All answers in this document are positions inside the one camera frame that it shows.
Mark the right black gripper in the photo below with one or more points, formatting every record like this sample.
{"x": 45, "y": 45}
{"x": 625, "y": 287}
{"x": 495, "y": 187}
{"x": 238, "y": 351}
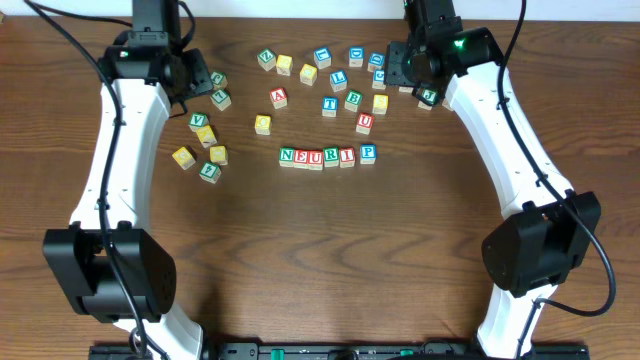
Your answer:
{"x": 396, "y": 65}

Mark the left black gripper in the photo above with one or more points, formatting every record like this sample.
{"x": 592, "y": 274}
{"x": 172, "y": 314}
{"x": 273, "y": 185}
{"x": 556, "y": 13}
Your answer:
{"x": 198, "y": 73}

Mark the blue P block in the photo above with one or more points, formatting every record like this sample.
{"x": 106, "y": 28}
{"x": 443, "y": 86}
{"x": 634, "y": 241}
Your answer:
{"x": 368, "y": 154}

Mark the red I block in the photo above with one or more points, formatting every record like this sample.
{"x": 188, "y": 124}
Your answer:
{"x": 347, "y": 157}

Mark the green R block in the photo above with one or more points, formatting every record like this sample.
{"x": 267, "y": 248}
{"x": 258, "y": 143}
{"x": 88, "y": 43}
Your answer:
{"x": 331, "y": 157}

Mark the green N block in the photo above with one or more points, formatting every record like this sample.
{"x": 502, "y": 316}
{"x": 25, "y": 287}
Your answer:
{"x": 286, "y": 157}

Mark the red Q block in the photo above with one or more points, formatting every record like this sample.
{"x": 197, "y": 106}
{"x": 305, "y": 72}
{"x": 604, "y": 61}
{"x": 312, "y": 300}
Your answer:
{"x": 315, "y": 160}

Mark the red E block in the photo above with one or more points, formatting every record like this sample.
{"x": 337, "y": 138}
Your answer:
{"x": 301, "y": 158}

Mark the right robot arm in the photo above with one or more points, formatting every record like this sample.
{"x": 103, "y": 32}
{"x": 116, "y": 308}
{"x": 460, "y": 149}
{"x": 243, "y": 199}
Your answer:
{"x": 547, "y": 227}

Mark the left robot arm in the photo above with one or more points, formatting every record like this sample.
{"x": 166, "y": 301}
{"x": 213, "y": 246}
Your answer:
{"x": 106, "y": 261}

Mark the blue 5 block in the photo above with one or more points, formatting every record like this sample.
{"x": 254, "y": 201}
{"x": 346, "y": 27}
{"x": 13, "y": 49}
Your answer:
{"x": 378, "y": 79}

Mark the green J block left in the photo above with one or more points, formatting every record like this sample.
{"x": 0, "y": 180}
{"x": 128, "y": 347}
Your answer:
{"x": 219, "y": 80}

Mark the green j block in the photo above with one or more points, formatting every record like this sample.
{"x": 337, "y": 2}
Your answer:
{"x": 219, "y": 80}
{"x": 427, "y": 98}

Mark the blue tilted D block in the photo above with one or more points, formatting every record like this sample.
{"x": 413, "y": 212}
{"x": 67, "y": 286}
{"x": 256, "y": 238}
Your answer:
{"x": 376, "y": 61}

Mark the green 7 block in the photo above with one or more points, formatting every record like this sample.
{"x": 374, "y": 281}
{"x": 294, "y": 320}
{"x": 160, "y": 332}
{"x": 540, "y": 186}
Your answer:
{"x": 221, "y": 99}

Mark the green J block right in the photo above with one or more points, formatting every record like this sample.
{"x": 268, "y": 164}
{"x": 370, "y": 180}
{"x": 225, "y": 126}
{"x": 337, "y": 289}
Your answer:
{"x": 427, "y": 98}

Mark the green V block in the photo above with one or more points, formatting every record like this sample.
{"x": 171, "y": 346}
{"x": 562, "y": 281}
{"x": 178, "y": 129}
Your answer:
{"x": 197, "y": 121}

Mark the blue 2 block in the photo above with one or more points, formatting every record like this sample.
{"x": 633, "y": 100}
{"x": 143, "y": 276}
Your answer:
{"x": 446, "y": 104}

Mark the green B block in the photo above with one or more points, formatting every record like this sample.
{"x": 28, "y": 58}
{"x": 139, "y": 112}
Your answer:
{"x": 353, "y": 101}

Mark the yellow block beside V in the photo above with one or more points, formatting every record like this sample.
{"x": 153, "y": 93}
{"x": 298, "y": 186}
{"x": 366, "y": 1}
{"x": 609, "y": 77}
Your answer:
{"x": 206, "y": 136}

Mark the red U block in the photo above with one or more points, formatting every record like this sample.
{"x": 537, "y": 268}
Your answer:
{"x": 364, "y": 123}

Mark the blue L block middle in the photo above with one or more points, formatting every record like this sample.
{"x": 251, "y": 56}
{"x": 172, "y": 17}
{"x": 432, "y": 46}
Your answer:
{"x": 338, "y": 80}

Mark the blue l block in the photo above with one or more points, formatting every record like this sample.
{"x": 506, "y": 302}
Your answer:
{"x": 322, "y": 57}
{"x": 338, "y": 80}

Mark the green Z block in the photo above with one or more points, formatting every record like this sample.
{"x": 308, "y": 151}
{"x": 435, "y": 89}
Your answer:
{"x": 267, "y": 59}

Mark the yellow C block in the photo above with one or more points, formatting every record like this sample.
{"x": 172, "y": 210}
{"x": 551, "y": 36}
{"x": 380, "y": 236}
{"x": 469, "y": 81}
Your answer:
{"x": 185, "y": 157}

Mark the blue L block top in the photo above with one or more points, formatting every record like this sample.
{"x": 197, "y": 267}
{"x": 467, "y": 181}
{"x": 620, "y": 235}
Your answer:
{"x": 322, "y": 57}

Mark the blue T block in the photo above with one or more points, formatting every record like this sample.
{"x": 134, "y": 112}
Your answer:
{"x": 329, "y": 106}

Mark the yellow O block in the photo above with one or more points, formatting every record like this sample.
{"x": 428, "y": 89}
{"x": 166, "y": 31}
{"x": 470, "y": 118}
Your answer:
{"x": 263, "y": 124}

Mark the red A block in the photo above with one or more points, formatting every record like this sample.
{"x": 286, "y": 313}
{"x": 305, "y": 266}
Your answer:
{"x": 278, "y": 98}

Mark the yellow block top row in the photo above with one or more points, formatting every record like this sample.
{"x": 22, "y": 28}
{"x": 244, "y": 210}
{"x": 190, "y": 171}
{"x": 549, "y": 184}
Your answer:
{"x": 284, "y": 65}

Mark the yellow block second row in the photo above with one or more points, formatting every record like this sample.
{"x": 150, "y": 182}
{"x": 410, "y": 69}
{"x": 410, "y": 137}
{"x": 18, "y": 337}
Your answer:
{"x": 308, "y": 74}

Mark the green 4 block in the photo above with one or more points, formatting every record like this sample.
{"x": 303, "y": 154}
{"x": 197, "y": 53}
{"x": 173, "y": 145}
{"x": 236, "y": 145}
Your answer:
{"x": 210, "y": 172}

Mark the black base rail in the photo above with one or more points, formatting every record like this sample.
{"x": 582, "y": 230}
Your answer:
{"x": 431, "y": 350}

